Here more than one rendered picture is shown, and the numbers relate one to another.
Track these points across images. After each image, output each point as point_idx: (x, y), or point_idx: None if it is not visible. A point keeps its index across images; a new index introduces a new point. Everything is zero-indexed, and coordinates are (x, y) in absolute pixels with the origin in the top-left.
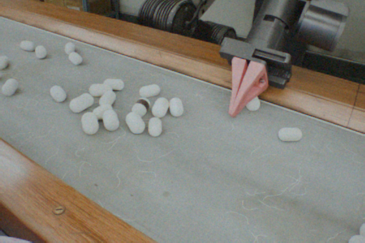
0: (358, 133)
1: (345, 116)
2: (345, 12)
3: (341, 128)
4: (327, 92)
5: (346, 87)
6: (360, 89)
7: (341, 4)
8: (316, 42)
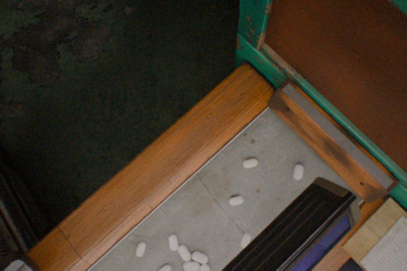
0: (98, 261)
1: (84, 264)
2: (20, 263)
3: (90, 269)
4: (60, 264)
5: (59, 243)
6: (65, 233)
7: (12, 264)
8: None
